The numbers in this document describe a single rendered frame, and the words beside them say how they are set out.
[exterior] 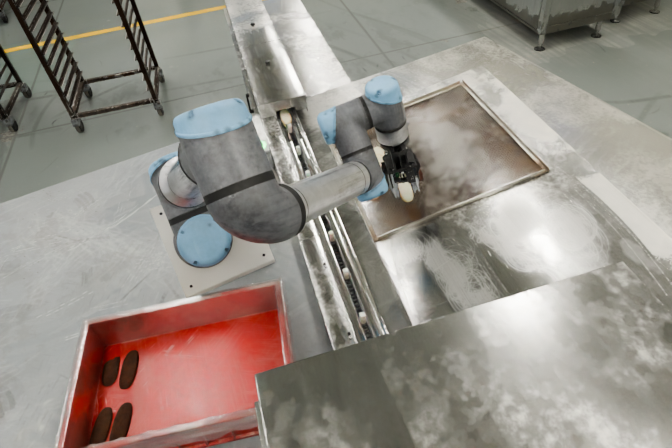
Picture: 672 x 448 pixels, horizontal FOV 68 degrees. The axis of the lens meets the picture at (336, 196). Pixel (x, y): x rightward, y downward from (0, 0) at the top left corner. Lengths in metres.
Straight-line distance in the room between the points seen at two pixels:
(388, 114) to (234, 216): 0.48
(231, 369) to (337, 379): 0.63
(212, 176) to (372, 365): 0.35
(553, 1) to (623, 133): 2.20
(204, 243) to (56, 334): 0.52
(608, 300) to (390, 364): 0.30
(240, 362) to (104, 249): 0.61
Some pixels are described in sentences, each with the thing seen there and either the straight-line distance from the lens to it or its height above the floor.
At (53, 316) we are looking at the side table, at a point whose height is 0.82.
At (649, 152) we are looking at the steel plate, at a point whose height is 0.82.
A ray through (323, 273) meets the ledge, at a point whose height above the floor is 0.86.
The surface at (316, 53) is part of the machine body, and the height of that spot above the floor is 0.82.
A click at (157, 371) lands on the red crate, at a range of 1.30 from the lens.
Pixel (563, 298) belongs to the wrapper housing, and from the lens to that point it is 0.73.
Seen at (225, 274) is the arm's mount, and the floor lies 0.84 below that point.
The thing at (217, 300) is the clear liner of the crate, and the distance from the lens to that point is 1.25.
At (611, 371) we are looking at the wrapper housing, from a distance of 0.69.
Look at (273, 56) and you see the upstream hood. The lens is 2.17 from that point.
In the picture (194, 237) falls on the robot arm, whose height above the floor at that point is 1.09.
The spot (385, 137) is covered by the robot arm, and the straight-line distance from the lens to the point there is 1.15.
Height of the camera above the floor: 1.87
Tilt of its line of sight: 42 degrees down
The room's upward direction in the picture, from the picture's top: 7 degrees counter-clockwise
